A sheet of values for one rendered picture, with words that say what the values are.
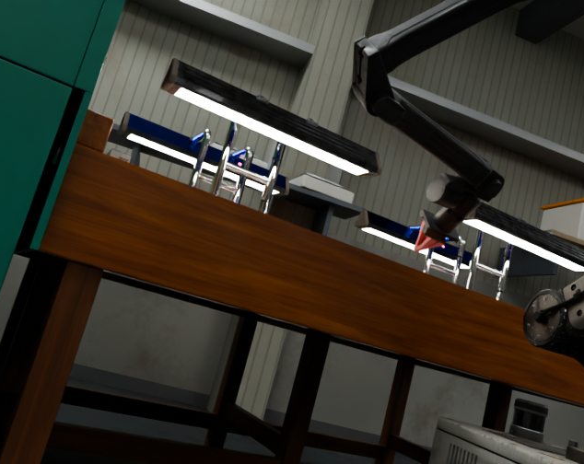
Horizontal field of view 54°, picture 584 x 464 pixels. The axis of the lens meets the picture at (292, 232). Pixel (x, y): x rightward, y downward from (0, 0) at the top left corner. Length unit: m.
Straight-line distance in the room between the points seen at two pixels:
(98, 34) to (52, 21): 0.07
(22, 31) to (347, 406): 3.36
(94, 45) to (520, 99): 4.17
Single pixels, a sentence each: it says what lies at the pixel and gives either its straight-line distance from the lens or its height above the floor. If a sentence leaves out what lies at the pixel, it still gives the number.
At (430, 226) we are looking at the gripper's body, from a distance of 1.38.
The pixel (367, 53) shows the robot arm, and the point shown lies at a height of 1.06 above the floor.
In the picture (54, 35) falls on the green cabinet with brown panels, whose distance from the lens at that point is 1.01.
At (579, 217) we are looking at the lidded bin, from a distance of 4.11.
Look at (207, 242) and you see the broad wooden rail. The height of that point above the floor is 0.68.
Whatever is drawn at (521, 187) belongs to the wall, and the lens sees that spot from 4.71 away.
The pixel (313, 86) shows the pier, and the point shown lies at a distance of 3.80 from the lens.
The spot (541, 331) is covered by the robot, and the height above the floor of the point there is 0.70.
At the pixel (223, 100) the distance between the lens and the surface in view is 1.41.
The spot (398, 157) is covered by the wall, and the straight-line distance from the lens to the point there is 4.20.
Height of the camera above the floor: 0.55
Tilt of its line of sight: 10 degrees up
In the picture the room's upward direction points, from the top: 15 degrees clockwise
